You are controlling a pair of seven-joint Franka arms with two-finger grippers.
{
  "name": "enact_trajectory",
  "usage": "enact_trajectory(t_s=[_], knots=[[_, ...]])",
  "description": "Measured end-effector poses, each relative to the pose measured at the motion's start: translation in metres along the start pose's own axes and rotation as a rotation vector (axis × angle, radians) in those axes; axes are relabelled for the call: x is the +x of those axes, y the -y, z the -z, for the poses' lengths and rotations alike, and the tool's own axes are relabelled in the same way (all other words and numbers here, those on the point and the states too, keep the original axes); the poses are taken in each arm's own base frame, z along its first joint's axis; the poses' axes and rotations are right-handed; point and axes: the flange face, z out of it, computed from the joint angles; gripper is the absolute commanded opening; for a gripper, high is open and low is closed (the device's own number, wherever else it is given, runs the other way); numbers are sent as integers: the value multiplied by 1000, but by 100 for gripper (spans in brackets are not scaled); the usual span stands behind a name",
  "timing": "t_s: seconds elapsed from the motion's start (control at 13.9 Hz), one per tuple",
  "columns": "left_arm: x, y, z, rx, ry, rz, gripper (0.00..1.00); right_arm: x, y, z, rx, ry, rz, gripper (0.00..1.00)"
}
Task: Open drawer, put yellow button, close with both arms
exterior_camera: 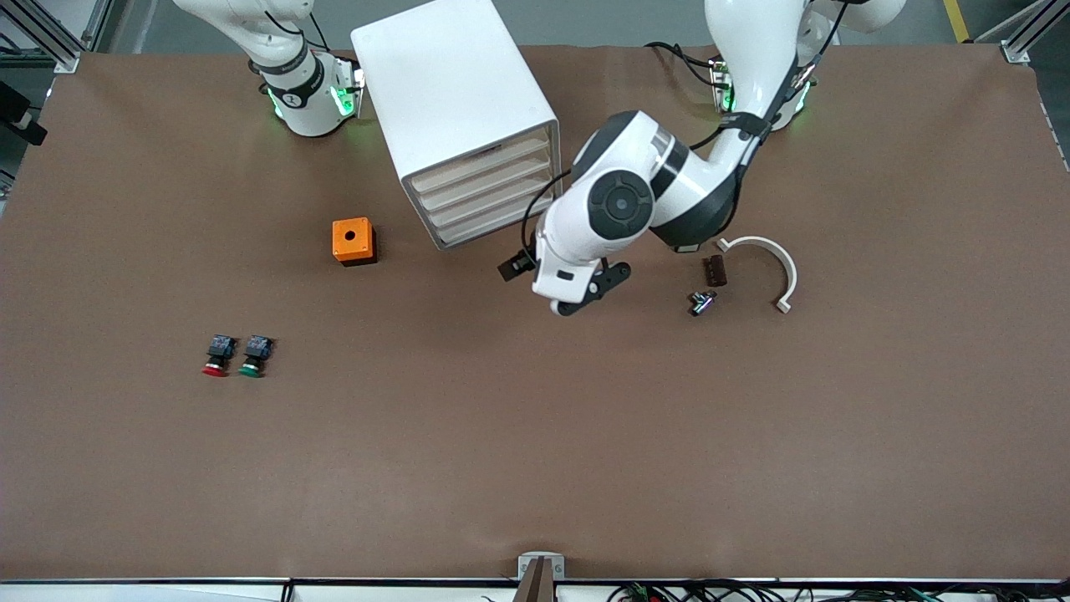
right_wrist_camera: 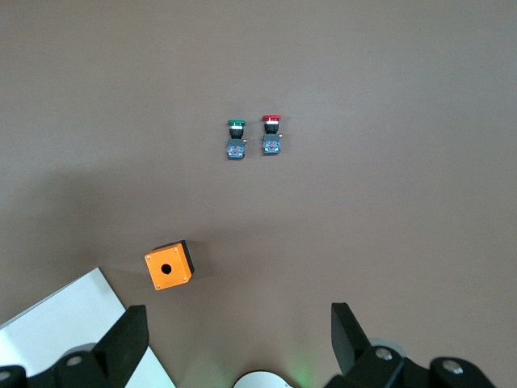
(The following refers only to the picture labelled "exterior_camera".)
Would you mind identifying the green mushroom push button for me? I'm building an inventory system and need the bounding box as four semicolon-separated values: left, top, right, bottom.
237;334;273;378

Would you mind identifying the red mushroom push button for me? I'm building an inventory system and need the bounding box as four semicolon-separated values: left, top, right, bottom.
201;334;235;378

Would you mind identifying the white semicircular pipe clamp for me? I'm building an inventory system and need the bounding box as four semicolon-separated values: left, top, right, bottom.
716;236;798;314

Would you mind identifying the brown table mat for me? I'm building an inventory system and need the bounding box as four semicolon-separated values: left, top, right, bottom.
0;42;1070;582

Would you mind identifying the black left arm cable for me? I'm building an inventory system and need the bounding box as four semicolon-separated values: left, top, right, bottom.
520;109;753;256

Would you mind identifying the aluminium frame profile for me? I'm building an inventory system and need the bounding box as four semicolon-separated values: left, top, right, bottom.
974;0;1070;66
0;0;114;74

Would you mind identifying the orange button enclosure box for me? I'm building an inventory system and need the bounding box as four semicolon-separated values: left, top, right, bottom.
332;217;377;267

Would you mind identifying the black left base cable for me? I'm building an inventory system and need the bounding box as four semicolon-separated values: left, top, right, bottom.
644;40;721;89

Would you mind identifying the black base cable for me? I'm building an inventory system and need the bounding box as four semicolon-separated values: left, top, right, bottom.
264;8;332;53
644;40;721;89

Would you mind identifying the black right base cable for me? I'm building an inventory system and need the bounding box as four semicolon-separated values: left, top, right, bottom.
264;8;332;53

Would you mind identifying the grey metal edge bracket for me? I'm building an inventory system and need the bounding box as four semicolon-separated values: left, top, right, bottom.
517;552;566;602

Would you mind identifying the tangled black cable bundle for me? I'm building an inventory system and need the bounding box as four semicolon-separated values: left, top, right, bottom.
609;579;1070;602

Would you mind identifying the white table edge rail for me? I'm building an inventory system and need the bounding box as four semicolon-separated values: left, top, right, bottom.
0;577;1070;602

